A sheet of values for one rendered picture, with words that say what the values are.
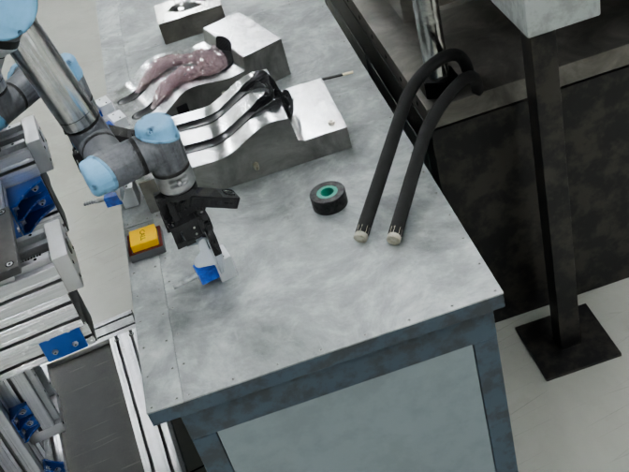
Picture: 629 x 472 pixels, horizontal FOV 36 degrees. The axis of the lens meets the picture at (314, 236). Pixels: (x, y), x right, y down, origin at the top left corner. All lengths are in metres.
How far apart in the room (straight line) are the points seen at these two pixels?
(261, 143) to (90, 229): 1.67
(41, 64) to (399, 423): 0.99
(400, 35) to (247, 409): 1.28
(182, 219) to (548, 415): 1.21
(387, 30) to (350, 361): 1.22
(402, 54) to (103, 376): 1.23
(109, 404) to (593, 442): 1.30
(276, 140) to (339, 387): 0.64
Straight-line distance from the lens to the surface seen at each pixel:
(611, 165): 2.73
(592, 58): 2.52
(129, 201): 2.34
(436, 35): 2.37
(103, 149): 1.83
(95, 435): 2.70
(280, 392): 1.87
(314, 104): 2.38
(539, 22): 2.03
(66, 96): 1.86
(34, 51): 1.81
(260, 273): 2.01
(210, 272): 2.00
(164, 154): 1.81
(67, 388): 2.87
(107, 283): 3.51
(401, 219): 1.99
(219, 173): 2.26
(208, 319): 1.95
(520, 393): 2.72
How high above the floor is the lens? 2.06
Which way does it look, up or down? 38 degrees down
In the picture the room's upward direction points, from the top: 17 degrees counter-clockwise
